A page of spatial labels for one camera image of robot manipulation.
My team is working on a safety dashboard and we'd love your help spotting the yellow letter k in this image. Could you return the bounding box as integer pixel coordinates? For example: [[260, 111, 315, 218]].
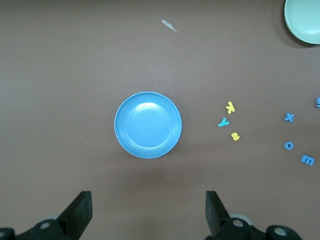
[[225, 101, 237, 115]]

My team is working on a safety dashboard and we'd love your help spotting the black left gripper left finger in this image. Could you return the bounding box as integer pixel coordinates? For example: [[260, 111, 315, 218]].
[[0, 190, 94, 240]]

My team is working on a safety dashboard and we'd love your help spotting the blue letter m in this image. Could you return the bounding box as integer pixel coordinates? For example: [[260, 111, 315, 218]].
[[300, 153, 316, 167]]

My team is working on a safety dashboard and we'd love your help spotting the green plate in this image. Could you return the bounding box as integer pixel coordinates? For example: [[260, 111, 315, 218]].
[[283, 0, 320, 45]]

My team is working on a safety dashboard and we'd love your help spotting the blue plate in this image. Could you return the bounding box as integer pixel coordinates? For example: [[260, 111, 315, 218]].
[[114, 91, 183, 159]]

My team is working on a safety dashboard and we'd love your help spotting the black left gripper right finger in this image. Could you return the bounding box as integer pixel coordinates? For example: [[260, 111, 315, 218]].
[[205, 190, 305, 240]]

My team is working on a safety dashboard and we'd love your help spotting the grey paper scrap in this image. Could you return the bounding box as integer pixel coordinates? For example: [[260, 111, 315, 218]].
[[161, 19, 179, 33]]

